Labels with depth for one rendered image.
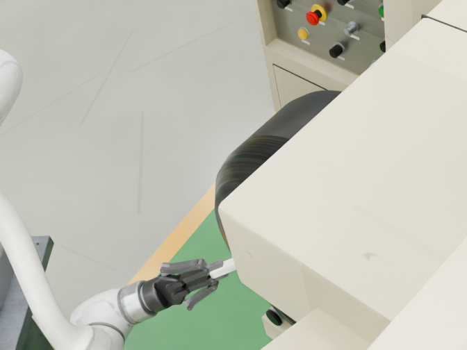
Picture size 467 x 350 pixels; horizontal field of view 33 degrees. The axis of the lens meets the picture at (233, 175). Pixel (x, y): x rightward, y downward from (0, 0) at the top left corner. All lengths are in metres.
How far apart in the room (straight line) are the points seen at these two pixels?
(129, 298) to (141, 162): 1.72
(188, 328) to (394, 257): 2.17
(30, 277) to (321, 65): 1.08
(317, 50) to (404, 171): 1.52
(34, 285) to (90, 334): 0.16
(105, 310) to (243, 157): 0.58
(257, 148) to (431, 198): 0.63
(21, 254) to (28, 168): 1.97
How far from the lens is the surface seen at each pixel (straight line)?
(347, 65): 2.30
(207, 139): 3.49
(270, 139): 1.42
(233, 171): 1.45
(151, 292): 1.80
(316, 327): 0.82
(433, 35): 1.02
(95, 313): 1.84
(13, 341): 2.30
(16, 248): 1.74
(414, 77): 0.96
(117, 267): 3.16
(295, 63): 2.38
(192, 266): 1.75
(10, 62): 1.78
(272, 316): 1.79
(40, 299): 1.73
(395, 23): 1.48
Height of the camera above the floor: 2.43
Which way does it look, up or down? 47 degrees down
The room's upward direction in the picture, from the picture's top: 15 degrees counter-clockwise
